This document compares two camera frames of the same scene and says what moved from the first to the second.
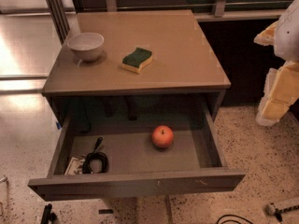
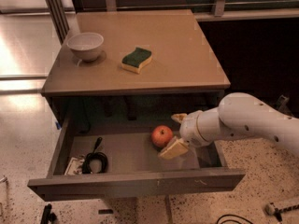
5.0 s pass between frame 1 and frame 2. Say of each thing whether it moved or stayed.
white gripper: moved
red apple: stayed
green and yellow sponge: stayed
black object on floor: stayed
